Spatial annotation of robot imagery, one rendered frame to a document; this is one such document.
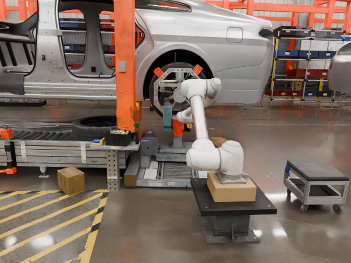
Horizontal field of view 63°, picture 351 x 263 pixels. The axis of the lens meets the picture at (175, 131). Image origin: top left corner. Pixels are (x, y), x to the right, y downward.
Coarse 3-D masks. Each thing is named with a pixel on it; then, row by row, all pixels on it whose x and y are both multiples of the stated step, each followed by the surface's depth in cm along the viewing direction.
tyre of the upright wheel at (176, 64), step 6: (168, 66) 300; (174, 66) 300; (180, 66) 300; (186, 66) 300; (192, 66) 300; (156, 78) 303; (204, 78) 303; (150, 84) 306; (150, 90) 307; (150, 96) 308; (156, 108) 312; (204, 108) 313; (162, 114) 313
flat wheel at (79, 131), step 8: (80, 120) 326; (88, 120) 335; (96, 120) 343; (104, 120) 346; (112, 120) 340; (72, 128) 312; (80, 128) 295; (88, 128) 292; (96, 128) 292; (104, 128) 293; (112, 128) 296; (80, 136) 297; (88, 136) 294; (96, 136) 293; (104, 136) 294; (88, 144) 296
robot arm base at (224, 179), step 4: (216, 172) 210; (220, 172) 201; (220, 176) 201; (224, 176) 197; (228, 176) 196; (232, 176) 195; (236, 176) 195; (240, 176) 198; (244, 176) 203; (248, 176) 204; (220, 180) 198; (224, 180) 196; (228, 180) 196; (232, 180) 196; (236, 180) 196; (240, 180) 197; (244, 180) 198
